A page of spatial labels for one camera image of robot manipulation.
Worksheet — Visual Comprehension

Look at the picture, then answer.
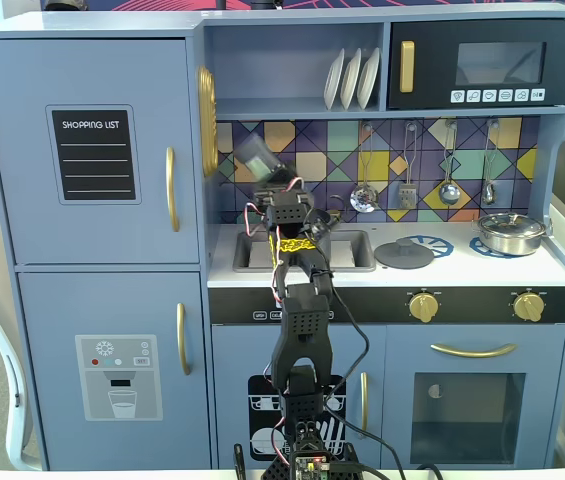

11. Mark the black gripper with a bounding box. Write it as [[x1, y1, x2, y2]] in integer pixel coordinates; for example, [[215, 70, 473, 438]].
[[251, 167, 339, 239]]

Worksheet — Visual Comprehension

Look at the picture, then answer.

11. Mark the gray plastic salt shaker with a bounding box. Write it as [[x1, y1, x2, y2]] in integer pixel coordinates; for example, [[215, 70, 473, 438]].
[[234, 132, 296, 184]]

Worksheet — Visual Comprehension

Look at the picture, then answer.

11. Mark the gold toy faucet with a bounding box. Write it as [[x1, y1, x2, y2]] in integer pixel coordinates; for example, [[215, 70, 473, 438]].
[[325, 195, 346, 224]]

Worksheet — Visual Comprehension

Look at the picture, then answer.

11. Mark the steel slotted skimmer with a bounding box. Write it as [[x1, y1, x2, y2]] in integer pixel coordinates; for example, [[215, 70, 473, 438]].
[[349, 122, 381, 214]]

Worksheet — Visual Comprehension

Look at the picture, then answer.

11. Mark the gray toy sink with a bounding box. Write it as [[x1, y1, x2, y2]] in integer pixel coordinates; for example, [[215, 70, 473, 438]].
[[233, 229, 377, 274]]

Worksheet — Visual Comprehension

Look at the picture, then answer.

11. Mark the white toy plate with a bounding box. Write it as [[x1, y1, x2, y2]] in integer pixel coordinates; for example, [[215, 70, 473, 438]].
[[340, 48, 363, 111], [356, 47, 382, 110], [323, 48, 346, 111]]

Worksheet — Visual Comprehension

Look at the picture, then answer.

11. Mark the steel slotted spatula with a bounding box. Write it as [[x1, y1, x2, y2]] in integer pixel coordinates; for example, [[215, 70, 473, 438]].
[[397, 121, 419, 210]]

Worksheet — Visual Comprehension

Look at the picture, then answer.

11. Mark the gray round dish with knob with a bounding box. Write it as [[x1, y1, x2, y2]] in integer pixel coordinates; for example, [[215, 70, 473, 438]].
[[373, 238, 436, 270]]

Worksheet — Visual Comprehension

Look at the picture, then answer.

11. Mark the blue wooden toy kitchen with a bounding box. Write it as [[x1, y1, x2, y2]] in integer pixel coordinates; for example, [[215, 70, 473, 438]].
[[0, 4, 565, 471]]

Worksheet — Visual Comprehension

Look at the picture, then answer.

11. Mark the steel ladle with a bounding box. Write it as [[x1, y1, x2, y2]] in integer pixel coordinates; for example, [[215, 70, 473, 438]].
[[436, 119, 463, 206]]

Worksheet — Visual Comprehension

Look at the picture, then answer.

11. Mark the dishwasher door with rack sticker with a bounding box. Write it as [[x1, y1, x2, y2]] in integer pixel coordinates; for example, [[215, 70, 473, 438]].
[[210, 324, 387, 469]]

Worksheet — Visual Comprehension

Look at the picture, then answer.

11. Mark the gold stove knob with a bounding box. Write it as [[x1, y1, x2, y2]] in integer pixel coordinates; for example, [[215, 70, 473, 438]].
[[408, 292, 439, 324], [513, 292, 545, 324]]

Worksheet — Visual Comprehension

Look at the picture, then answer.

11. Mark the black microwave door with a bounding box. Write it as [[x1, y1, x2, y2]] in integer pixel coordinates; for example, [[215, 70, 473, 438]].
[[386, 18, 565, 110]]

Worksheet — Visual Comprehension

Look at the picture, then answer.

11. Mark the freezer door with water dispenser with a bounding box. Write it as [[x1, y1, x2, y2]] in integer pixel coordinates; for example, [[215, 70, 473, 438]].
[[16, 272, 212, 469]]

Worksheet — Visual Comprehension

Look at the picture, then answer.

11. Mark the steel serving spoon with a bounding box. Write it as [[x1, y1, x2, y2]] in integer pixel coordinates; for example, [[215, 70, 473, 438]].
[[480, 119, 501, 205]]

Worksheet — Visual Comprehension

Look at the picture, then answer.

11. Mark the fridge door with shopping list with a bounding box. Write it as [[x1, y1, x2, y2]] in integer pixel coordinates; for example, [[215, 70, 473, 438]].
[[0, 38, 201, 266]]

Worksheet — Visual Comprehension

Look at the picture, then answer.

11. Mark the steel pot with lid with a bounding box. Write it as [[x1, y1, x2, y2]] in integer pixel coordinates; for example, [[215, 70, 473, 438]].
[[471, 212, 548, 257]]

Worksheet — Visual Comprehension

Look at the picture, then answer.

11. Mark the robot controller circuit board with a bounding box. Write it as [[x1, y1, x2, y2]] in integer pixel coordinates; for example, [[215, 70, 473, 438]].
[[289, 452, 336, 480]]

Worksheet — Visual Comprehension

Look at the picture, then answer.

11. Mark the oven door with window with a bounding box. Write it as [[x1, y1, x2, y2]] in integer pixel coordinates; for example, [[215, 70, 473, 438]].
[[385, 324, 565, 469]]

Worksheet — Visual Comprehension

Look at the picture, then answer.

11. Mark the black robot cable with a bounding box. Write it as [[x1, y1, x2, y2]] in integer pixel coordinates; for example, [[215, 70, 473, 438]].
[[311, 269, 408, 480]]

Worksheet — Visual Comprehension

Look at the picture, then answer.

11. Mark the black clamp handle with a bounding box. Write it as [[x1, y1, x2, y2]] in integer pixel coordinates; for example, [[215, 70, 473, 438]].
[[232, 442, 248, 480]]

